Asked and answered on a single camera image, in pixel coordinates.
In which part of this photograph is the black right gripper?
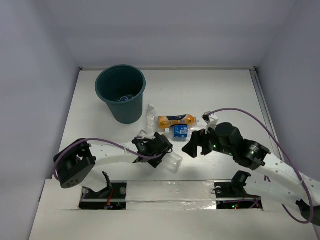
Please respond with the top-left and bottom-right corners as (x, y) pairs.
(181, 124), (235, 158)

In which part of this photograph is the blue cap water bottle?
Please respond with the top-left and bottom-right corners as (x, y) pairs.
(116, 95), (133, 102)

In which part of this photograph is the clear bottle blue-white cap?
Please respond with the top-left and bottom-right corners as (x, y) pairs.
(162, 152), (183, 174)

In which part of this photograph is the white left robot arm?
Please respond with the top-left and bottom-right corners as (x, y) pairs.
(53, 132), (174, 198)

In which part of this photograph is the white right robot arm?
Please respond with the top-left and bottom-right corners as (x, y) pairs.
(182, 122), (320, 226)

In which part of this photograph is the dark green plastic bin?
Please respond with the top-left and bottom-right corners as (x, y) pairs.
(95, 64), (147, 125)

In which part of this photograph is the blue label water bottle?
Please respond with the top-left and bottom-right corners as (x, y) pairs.
(164, 124), (192, 141)

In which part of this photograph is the orange label drink bottle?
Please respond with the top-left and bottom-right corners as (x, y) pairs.
(158, 114), (199, 130)

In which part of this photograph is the upright-lying clear ribbed bottle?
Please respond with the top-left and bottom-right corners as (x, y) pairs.
(146, 104), (157, 136)

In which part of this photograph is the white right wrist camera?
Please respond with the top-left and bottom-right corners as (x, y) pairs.
(202, 111), (219, 134)

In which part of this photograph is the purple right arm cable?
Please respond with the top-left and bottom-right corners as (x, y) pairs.
(208, 107), (315, 224)

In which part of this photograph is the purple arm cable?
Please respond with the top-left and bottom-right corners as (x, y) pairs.
(53, 138), (173, 181)
(208, 107), (315, 224)

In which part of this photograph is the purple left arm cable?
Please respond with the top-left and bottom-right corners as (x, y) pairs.
(53, 138), (173, 181)

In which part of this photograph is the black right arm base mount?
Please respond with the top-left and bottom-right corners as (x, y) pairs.
(211, 171), (263, 210)

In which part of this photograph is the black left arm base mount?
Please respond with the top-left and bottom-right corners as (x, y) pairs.
(78, 171), (128, 211)

